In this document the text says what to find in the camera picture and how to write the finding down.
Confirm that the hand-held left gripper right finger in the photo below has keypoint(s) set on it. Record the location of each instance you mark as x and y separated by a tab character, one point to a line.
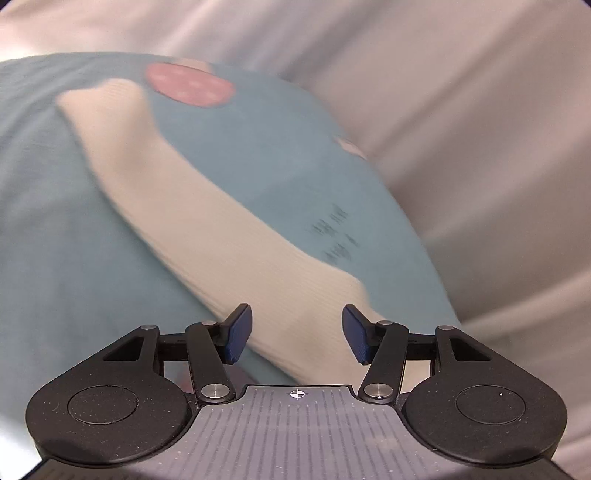
353	334

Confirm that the white bed sheet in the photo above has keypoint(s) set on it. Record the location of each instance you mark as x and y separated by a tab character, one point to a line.
461	115

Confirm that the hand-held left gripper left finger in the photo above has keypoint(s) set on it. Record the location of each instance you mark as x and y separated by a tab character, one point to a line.
240	333

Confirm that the light blue mushroom print blanket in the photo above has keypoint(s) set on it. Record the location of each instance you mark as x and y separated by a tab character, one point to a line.
55	230

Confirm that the cream ribbed sock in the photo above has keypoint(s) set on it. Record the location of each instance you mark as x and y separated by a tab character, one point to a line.
207	221

